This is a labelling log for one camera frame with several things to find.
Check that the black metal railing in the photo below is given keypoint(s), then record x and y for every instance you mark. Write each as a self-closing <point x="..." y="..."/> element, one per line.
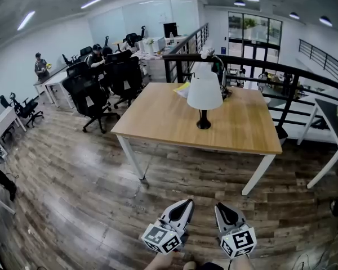
<point x="270" y="65"/>

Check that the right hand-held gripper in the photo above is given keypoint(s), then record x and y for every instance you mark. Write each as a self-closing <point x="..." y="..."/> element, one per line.
<point x="239" y="240"/>

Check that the black office chair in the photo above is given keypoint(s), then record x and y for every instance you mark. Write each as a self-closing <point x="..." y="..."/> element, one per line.
<point x="124" y="74"/>
<point x="26" y="110"/>
<point x="132" y="39"/>
<point x="84" y="94"/>
<point x="85" y="52"/>

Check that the ceiling tube light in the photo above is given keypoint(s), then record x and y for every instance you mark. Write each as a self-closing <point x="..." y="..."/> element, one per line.
<point x="92" y="2"/>
<point x="26" y="20"/>

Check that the clear water bottle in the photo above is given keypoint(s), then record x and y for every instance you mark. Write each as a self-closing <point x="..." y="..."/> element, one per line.
<point x="171" y="35"/>

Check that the silver gooseneck lamp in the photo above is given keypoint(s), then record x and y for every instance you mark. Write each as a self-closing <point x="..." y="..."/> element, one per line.
<point x="222" y="69"/>

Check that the person's left forearm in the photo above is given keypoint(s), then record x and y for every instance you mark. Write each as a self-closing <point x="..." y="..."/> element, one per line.
<point x="160" y="263"/>

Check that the person's right forearm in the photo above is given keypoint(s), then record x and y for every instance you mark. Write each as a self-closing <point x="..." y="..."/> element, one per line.
<point x="243" y="264"/>

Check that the white vase with flowers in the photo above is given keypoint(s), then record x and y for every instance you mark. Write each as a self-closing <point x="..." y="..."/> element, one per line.
<point x="150" y="47"/>

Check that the small white desk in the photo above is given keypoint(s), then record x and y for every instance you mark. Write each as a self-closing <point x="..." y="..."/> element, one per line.
<point x="4" y="122"/>
<point x="56" y="81"/>

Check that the glass entrance door with windows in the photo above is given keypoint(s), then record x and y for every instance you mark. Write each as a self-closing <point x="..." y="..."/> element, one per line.
<point x="255" y="32"/>

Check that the black computer monitor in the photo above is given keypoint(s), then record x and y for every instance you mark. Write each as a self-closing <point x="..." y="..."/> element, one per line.
<point x="170" y="29"/>

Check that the person's dark clothing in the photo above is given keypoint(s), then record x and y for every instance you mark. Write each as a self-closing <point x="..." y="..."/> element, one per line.
<point x="211" y="266"/>

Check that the white box appliance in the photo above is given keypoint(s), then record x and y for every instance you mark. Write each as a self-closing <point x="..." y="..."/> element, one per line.
<point x="159" y="44"/>

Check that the long cluttered white desk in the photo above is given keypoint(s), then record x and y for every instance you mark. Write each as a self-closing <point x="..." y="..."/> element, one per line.
<point x="146" y="56"/>

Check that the black stair railing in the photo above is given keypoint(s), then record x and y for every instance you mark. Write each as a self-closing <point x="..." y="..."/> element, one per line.
<point x="324" y="58"/>

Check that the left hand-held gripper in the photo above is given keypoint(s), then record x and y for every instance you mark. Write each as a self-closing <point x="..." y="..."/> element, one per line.
<point x="157" y="235"/>

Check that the white shade table lamp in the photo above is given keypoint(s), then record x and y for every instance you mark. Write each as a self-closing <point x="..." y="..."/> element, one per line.
<point x="205" y="94"/>

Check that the wooden table white legs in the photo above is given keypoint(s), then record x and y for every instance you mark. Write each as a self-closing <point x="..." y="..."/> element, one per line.
<point x="157" y="117"/>

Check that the yellow and white booklet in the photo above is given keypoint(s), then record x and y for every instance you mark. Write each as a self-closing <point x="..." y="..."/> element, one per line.
<point x="182" y="90"/>

